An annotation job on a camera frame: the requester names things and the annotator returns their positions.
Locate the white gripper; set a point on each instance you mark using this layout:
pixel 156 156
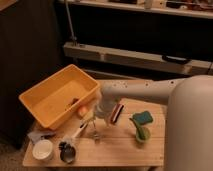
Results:
pixel 103 109

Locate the dark grape bunch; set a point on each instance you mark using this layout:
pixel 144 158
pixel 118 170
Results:
pixel 74 101

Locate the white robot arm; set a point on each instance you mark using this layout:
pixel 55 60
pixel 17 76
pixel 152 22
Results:
pixel 189 117

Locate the striped brown sponge block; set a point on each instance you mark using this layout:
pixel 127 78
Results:
pixel 116 113

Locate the orange round fruit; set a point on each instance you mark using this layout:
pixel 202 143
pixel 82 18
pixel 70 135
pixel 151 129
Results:
pixel 82 111

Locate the metal fork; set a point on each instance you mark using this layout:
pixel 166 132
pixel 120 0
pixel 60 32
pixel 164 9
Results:
pixel 96 135

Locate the teal sponge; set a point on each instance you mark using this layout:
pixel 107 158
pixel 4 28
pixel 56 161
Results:
pixel 143 117

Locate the wooden table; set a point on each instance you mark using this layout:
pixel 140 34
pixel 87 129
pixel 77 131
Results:
pixel 117 147

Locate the yellow plastic bin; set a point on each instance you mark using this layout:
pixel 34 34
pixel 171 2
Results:
pixel 49 101

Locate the white bowl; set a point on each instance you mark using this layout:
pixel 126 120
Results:
pixel 43 150

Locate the grey cloth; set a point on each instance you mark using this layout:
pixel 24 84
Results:
pixel 36 136

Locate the white metal shelf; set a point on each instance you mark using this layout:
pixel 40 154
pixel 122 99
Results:
pixel 163 39

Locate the white handled dish brush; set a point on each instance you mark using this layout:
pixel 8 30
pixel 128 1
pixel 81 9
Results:
pixel 70 137

